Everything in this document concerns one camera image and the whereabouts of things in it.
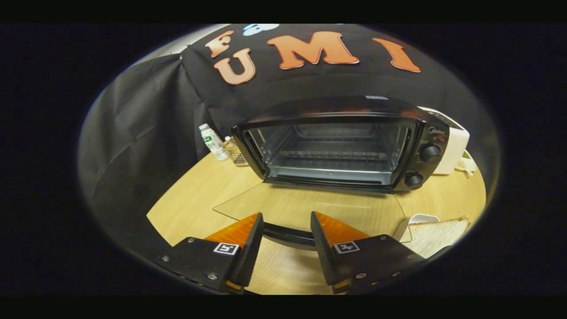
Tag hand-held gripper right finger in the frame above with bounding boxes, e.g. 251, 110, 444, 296
310, 211, 426, 294

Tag black toaster oven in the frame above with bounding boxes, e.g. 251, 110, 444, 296
213, 95, 450, 252

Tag white ribbed plate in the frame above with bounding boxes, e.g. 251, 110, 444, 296
392, 214, 440, 243

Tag white pop-up toaster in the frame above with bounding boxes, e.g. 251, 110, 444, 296
419, 106, 470, 175

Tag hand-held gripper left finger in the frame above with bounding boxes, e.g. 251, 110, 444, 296
153, 212, 265, 294

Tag white divided dish with beans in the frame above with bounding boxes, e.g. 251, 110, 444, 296
456, 151, 478, 175

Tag toast and lettuce sandwich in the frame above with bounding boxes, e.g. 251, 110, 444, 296
405, 216, 470, 259

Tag dark grey side curtain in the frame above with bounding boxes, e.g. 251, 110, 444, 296
79, 54, 209, 249

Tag small wire basket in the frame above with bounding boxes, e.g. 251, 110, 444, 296
224, 136, 249, 167

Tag white bottle with green label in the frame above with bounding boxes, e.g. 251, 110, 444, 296
198, 124, 230, 161

